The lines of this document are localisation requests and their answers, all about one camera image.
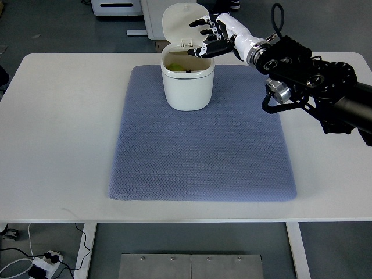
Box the chair caster wheel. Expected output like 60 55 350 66
0 223 19 241

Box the blue textured mat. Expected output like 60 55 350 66
108 65 296 202

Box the white cabinet base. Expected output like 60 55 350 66
126 0 180 41

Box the grey metal floor plate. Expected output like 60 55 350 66
119 254 264 278

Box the white trash bin with lid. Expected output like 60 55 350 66
160 3 215 111

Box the yellow lemon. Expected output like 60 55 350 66
167 63 186 72

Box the white appliance with slot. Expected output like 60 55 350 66
91 0 143 16

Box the dark object at left edge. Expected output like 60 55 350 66
0 66 10 92

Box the black power cable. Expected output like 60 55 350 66
0 223 91 271

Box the white power strip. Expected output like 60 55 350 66
28 250 63 279

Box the right white table leg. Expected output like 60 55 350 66
285 222 311 279

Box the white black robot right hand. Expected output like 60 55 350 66
187 13 270 66

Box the left white table leg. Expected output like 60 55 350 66
73 222 97 279

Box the white table leg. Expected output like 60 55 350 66
285 222 311 279
73 222 97 279

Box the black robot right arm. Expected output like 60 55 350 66
249 17 371 146

